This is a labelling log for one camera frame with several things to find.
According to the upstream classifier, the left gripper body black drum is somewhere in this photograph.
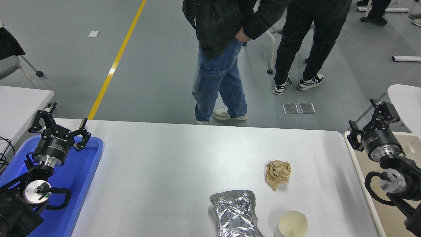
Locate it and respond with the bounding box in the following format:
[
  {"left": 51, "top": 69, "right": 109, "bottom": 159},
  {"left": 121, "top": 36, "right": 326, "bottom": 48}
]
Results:
[{"left": 32, "top": 130, "right": 75, "bottom": 161}]

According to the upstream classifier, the right gripper body black drum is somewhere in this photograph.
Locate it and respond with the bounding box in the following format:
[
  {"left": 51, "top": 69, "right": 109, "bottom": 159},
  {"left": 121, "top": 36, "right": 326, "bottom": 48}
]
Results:
[{"left": 361, "top": 127, "right": 402, "bottom": 160}]

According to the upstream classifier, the tan paper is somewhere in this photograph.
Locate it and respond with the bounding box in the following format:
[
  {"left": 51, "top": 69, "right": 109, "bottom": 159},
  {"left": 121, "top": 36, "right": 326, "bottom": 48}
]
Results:
[{"left": 265, "top": 160, "right": 292, "bottom": 192}]

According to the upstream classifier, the pale paper cup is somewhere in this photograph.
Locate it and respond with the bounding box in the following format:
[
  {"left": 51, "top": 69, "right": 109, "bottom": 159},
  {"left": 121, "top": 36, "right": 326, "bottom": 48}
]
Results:
[{"left": 275, "top": 211, "right": 308, "bottom": 237}]

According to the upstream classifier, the foil tray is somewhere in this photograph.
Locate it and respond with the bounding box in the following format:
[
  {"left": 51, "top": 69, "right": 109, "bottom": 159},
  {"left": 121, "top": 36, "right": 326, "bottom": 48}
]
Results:
[{"left": 210, "top": 190, "right": 265, "bottom": 237}]

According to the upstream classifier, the person's hand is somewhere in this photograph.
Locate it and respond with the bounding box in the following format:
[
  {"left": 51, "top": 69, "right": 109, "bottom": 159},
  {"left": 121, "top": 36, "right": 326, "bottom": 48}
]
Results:
[{"left": 235, "top": 26, "right": 252, "bottom": 42}]

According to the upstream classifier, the white round table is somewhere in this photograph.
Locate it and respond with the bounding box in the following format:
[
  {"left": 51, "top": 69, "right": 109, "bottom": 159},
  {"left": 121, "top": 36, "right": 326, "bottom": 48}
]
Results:
[{"left": 348, "top": 84, "right": 421, "bottom": 135}]

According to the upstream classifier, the white rectangular side table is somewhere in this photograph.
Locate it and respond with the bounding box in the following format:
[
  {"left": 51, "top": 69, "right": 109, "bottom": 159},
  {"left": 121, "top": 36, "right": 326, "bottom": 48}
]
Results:
[{"left": 0, "top": 86, "right": 55, "bottom": 155}]

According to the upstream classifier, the blue plastic tray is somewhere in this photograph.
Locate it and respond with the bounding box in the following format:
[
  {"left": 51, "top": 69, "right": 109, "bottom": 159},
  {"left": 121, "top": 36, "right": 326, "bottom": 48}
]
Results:
[{"left": 0, "top": 135, "right": 104, "bottom": 237}]

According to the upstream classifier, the white floor bar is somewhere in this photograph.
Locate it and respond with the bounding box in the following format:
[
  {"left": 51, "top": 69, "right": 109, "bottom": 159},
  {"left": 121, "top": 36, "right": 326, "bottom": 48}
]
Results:
[{"left": 392, "top": 55, "right": 421, "bottom": 62}]

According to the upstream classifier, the grey chair with castors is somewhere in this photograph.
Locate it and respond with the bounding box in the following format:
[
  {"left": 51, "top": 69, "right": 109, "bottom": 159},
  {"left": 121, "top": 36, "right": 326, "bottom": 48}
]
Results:
[{"left": 0, "top": 20, "right": 44, "bottom": 89}]

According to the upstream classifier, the large pale bin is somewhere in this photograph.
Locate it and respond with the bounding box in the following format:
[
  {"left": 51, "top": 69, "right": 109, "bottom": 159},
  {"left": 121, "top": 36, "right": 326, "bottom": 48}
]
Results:
[{"left": 343, "top": 131, "right": 421, "bottom": 237}]

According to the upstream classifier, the black garment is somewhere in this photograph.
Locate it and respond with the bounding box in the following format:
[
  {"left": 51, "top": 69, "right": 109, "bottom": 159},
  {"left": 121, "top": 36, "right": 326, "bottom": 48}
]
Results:
[{"left": 0, "top": 27, "right": 26, "bottom": 61}]

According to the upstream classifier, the white stand base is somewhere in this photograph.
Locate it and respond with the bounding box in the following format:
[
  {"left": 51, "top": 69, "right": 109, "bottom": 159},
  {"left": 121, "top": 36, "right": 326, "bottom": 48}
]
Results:
[{"left": 357, "top": 0, "right": 410, "bottom": 17}]

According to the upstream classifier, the grey white-framed chair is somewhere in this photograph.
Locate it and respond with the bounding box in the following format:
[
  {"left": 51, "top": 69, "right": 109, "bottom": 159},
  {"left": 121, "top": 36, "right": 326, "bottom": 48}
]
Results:
[{"left": 266, "top": 20, "right": 316, "bottom": 75}]

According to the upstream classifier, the black cable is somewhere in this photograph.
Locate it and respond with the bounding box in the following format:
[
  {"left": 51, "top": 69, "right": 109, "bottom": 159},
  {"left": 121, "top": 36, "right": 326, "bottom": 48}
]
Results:
[{"left": 0, "top": 137, "right": 16, "bottom": 175}]

